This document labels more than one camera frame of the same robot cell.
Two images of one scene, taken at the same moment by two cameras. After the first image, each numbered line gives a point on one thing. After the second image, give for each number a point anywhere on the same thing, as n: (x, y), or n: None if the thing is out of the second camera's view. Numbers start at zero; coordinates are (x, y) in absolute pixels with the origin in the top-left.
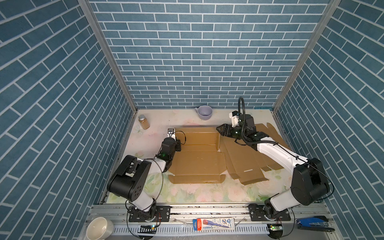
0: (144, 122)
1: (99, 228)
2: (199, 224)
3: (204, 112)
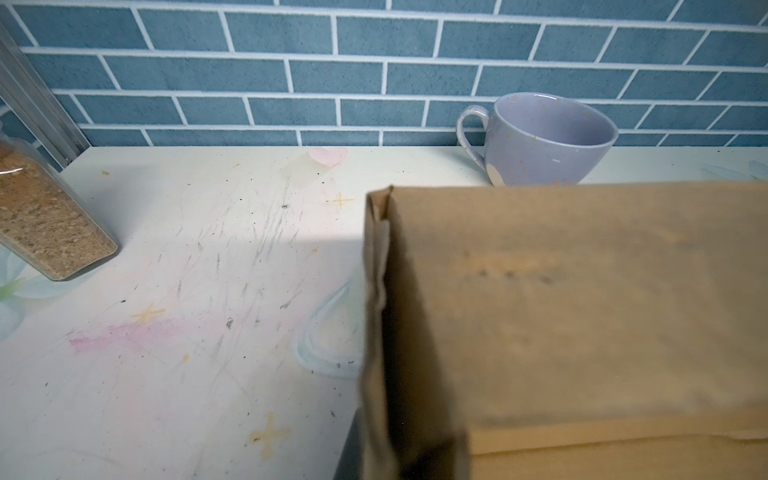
0: (43, 226)
1: None
2: None
3: (540, 138)
